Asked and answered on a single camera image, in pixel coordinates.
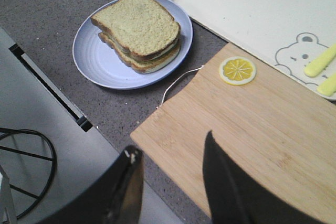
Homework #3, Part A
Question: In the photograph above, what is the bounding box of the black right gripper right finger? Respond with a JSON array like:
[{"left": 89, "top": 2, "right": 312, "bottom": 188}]
[{"left": 202, "top": 131, "right": 335, "bottom": 223}]

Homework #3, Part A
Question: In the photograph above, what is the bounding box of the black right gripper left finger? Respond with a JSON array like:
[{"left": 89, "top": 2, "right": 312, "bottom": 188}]
[{"left": 40, "top": 145, "right": 144, "bottom": 223}]

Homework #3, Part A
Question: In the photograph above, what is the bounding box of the bread slice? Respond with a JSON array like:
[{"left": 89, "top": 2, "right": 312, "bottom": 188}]
[
  {"left": 91, "top": 0, "right": 181, "bottom": 61},
  {"left": 98, "top": 31, "right": 181, "bottom": 74}
]

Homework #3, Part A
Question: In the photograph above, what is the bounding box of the light blue round plate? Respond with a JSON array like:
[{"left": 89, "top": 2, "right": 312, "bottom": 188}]
[{"left": 72, "top": 0, "right": 193, "bottom": 90}]

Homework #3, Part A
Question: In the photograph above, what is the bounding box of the cream bear tray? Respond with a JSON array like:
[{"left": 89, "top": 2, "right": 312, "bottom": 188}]
[{"left": 172, "top": 0, "right": 335, "bottom": 91}]

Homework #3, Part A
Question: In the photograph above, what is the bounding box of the wooden cutting board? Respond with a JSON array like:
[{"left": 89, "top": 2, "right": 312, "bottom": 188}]
[{"left": 131, "top": 44, "right": 335, "bottom": 214}]

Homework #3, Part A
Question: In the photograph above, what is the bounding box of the lemon slice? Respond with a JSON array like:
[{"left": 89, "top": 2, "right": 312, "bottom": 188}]
[{"left": 218, "top": 57, "right": 257, "bottom": 86}]

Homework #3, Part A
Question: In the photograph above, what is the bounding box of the yellow plastic knife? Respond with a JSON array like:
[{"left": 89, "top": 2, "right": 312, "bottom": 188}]
[{"left": 317, "top": 73, "right": 336, "bottom": 97}]

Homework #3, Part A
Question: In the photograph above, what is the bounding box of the yellow plastic fork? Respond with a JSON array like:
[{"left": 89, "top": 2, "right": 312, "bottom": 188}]
[{"left": 303, "top": 44, "right": 335, "bottom": 78}]

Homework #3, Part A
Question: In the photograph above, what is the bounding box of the black wire stand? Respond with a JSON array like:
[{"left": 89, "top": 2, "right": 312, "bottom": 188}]
[{"left": 1, "top": 127, "right": 57, "bottom": 219}]

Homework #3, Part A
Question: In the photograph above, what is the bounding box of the metal cutting board handle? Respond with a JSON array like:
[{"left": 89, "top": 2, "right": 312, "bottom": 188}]
[{"left": 156, "top": 65, "right": 206, "bottom": 109}]

